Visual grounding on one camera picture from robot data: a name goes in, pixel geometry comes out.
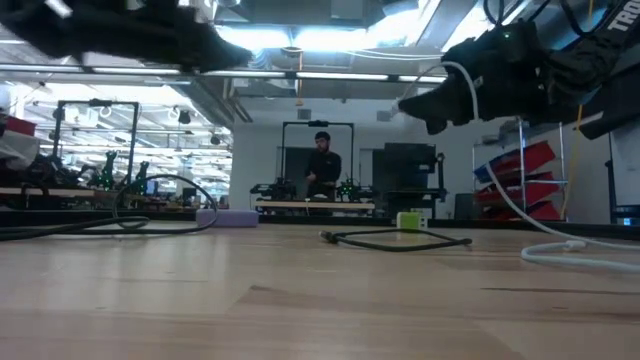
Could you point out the purple round power strip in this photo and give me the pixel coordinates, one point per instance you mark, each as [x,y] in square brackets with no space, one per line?
[227,218]

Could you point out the ceiling light strip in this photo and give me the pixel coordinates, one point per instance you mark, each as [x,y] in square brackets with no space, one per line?
[340,76]

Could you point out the wooden background table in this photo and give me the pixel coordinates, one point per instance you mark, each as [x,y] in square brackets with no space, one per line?
[315,205]

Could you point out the black aluminium table frame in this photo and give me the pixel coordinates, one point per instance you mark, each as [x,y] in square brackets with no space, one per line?
[300,219]

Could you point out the red bin shelf rack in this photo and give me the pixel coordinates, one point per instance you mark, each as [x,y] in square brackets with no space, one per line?
[520,160]

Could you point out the black gantry frame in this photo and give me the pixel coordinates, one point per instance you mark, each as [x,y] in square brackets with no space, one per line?
[318,123]
[134,140]

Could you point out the green USB wall charger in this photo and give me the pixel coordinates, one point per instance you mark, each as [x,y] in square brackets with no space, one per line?
[410,220]

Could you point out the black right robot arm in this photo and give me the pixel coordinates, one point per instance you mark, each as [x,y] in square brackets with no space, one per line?
[600,60]

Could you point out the person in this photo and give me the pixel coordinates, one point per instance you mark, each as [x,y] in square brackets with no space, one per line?
[324,167]

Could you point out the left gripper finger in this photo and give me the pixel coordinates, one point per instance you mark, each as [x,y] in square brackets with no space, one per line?
[215,50]

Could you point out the black cabinet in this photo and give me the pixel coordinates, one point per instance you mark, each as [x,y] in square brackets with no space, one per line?
[410,165]

